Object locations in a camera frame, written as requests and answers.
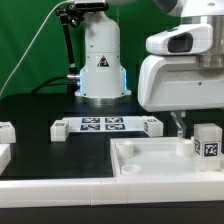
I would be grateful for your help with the white left obstacle bar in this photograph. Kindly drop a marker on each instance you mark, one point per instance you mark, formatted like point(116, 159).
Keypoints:
point(5, 156)

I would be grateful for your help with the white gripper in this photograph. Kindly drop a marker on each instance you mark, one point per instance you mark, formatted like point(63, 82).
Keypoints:
point(177, 84)

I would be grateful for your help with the white square tabletop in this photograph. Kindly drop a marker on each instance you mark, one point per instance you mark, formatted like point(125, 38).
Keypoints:
point(163, 156)

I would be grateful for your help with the white obstacle bar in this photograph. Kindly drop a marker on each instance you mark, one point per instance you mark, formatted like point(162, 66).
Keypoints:
point(5, 156)
point(109, 191)

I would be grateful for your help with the overhead camera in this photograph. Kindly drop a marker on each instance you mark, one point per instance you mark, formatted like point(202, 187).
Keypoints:
point(89, 5)

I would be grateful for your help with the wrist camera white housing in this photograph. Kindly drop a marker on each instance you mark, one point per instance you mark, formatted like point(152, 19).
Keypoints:
point(181, 40)

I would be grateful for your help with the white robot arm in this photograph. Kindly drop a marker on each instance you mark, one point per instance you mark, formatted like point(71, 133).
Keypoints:
point(102, 77)

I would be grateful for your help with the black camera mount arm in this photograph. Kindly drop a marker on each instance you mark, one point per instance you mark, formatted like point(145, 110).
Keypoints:
point(73, 76)

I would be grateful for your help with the white AprilTag base sheet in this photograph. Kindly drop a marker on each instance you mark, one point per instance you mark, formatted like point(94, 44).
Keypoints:
point(105, 124)

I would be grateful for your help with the white front obstacle bar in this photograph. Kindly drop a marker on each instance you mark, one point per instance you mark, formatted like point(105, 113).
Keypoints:
point(109, 191)

